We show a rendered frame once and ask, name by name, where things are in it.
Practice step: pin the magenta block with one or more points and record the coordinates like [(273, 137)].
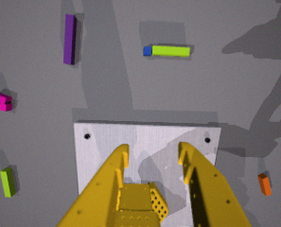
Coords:
[(5, 107), (4, 99)]

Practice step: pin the purple rod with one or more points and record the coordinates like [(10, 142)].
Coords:
[(70, 39)]

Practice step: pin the orange rod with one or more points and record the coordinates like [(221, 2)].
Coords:
[(264, 184)]

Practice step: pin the lime green rod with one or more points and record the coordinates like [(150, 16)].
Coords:
[(170, 51), (8, 182)]

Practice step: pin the small blue cube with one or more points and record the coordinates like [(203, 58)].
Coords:
[(147, 50)]

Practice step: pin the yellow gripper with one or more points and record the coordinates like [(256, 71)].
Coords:
[(213, 203)]

